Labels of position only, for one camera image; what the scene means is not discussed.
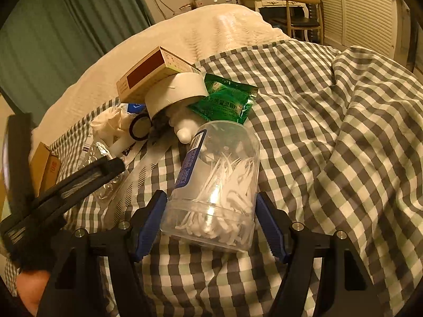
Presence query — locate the blue tissue pack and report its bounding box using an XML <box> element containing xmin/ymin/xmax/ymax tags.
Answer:
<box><xmin>124</xmin><ymin>102</ymin><xmax>148</xmax><ymax>116</ymax></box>

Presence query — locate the clear plastic comb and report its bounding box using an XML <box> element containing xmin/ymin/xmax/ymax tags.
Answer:
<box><xmin>114</xmin><ymin>145</ymin><xmax>176</xmax><ymax>212</ymax></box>

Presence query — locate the white plastic bottle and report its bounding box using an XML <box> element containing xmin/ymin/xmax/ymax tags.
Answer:
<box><xmin>167</xmin><ymin>101</ymin><xmax>202</xmax><ymax>144</ymax></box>

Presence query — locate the brown cardboard box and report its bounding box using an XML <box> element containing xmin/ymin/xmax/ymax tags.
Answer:
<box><xmin>28</xmin><ymin>142</ymin><xmax>62</xmax><ymax>199</ymax></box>

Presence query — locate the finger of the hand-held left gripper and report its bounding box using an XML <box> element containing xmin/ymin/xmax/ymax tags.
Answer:
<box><xmin>36</xmin><ymin>157</ymin><xmax>129</xmax><ymax>218</ymax></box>

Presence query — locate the green curtain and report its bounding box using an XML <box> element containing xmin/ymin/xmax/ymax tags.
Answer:
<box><xmin>0</xmin><ymin>0</ymin><xmax>156</xmax><ymax>113</ymax></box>

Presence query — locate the dark red medicine box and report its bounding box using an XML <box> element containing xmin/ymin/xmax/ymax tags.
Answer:
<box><xmin>116</xmin><ymin>46</ymin><xmax>201</xmax><ymax>103</ymax></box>

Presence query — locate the clear jar of floss picks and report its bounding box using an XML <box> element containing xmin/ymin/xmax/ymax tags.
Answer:
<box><xmin>159</xmin><ymin>120</ymin><xmax>261</xmax><ymax>253</ymax></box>

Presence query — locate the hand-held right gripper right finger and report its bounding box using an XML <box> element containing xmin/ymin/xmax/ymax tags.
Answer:
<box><xmin>256</xmin><ymin>192</ymin><xmax>385</xmax><ymax>317</ymax></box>

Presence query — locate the white louvered wardrobe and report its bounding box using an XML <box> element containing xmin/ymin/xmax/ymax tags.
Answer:
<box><xmin>309</xmin><ymin>0</ymin><xmax>413</xmax><ymax>60</ymax></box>

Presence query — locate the cream quilted blanket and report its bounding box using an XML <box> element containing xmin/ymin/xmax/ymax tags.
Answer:
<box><xmin>31</xmin><ymin>3</ymin><xmax>291</xmax><ymax>146</ymax></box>

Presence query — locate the white dressing table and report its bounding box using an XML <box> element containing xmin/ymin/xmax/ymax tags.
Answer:
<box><xmin>240</xmin><ymin>0</ymin><xmax>314</xmax><ymax>24</ymax></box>

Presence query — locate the white crumpled tissue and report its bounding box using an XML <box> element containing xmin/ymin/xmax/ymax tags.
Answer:
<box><xmin>90</xmin><ymin>107</ymin><xmax>133</xmax><ymax>146</ymax></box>

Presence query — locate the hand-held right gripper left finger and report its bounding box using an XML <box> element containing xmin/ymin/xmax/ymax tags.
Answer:
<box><xmin>36</xmin><ymin>190</ymin><xmax>169</xmax><ymax>317</ymax></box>

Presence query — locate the white tape roll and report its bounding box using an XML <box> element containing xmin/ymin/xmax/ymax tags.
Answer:
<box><xmin>144</xmin><ymin>72</ymin><xmax>208</xmax><ymax>121</ymax></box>

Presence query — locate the black tape roll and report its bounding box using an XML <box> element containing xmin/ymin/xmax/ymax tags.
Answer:
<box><xmin>130</xmin><ymin>114</ymin><xmax>153</xmax><ymax>142</ymax></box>

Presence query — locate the green foil sachet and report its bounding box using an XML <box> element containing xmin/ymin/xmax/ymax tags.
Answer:
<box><xmin>188</xmin><ymin>73</ymin><xmax>259</xmax><ymax>126</ymax></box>

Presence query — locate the grey checked blanket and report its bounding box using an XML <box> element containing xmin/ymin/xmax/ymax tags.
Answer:
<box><xmin>7</xmin><ymin>40</ymin><xmax>423</xmax><ymax>317</ymax></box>

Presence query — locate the clear plastic bag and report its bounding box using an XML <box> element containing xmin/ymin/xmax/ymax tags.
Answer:
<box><xmin>81</xmin><ymin>140</ymin><xmax>126</xmax><ymax>208</ymax></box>

